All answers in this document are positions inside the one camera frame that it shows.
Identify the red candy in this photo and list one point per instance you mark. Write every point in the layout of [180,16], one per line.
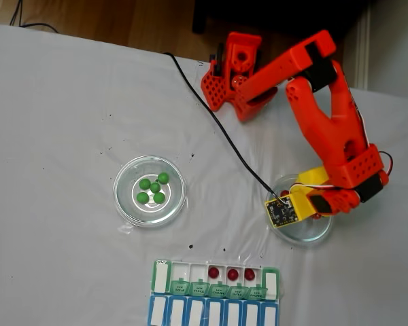
[213,272]
[285,193]
[249,274]
[232,274]

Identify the weekly pill organizer box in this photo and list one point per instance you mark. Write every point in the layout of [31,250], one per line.
[197,271]

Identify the clear glass dish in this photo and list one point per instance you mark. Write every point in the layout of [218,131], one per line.
[126,203]
[306,237]

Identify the orange perforated holder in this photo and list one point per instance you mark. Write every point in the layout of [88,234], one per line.
[213,89]

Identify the white door trim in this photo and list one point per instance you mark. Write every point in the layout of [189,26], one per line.
[362,51]

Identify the green candy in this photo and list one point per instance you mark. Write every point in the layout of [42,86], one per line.
[163,177]
[155,187]
[145,183]
[142,197]
[159,197]

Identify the dark wooden furniture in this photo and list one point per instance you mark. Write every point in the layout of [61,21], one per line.
[292,13]

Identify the white tablecloth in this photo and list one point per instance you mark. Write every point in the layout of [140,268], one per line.
[54,136]

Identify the camera board in yellow mount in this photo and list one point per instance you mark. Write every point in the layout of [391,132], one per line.
[280,212]

